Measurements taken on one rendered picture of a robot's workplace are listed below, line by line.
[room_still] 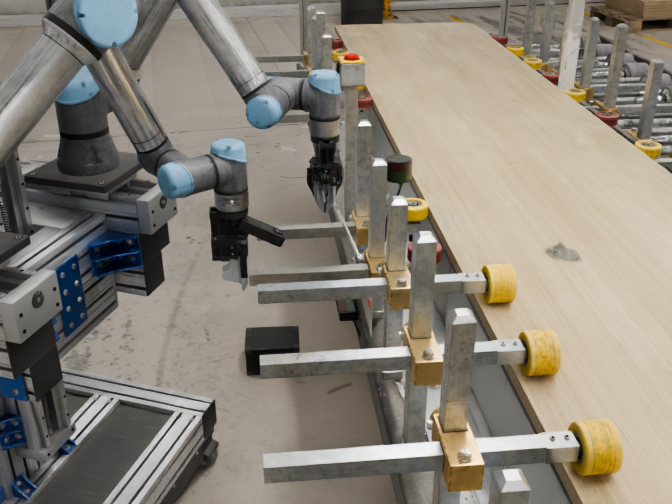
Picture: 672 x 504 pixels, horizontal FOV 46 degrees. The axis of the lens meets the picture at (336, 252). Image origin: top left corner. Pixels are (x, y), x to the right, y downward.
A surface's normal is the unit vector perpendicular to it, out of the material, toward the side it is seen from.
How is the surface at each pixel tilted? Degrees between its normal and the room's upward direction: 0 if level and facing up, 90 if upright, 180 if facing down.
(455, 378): 90
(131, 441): 0
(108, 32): 85
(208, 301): 0
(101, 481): 0
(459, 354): 90
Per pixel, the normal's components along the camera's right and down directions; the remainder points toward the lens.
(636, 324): 0.00, -0.89
